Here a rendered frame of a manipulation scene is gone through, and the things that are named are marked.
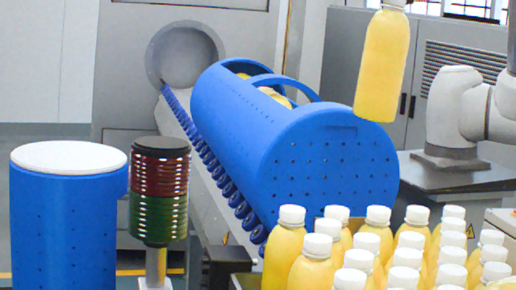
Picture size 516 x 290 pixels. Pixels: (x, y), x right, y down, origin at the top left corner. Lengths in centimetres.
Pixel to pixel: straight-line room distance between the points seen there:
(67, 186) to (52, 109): 493
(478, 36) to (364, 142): 199
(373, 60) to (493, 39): 207
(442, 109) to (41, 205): 105
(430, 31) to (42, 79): 390
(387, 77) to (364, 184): 28
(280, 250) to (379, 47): 34
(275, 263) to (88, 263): 57
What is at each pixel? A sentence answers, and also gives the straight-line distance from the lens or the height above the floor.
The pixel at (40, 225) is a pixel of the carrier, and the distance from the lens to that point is 144.
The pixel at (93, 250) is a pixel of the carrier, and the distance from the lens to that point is 146.
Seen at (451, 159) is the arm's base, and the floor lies 105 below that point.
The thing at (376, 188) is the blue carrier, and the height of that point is 109.
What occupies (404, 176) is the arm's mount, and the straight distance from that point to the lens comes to 171.
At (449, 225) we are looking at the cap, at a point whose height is 110.
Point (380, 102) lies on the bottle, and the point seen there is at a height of 127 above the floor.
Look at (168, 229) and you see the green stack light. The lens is 68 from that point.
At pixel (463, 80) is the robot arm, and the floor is 127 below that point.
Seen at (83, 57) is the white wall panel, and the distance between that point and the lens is 628.
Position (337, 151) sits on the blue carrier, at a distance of 121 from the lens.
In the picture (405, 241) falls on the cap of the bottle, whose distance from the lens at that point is 95.
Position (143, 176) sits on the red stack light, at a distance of 66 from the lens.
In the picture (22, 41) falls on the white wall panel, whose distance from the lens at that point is 622.
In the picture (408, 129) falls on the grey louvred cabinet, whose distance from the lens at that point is 360.
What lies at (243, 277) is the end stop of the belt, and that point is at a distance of 108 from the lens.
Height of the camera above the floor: 141
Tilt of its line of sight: 13 degrees down
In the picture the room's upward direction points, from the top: 5 degrees clockwise
